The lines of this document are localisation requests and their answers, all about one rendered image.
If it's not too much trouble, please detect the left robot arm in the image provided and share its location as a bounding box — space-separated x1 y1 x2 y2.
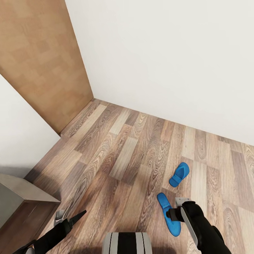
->
13 210 86 254

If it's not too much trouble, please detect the sandal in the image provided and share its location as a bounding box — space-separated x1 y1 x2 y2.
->
169 162 189 187
157 193 181 237

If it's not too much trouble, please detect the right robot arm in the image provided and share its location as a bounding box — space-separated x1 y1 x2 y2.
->
166 197 232 254

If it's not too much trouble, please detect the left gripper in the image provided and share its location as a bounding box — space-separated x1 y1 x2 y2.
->
46 210 86 249

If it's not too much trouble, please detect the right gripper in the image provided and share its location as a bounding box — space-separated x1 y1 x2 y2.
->
166 207 184 222

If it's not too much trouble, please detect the robot trunk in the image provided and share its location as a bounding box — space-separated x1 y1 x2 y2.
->
102 232 152 254

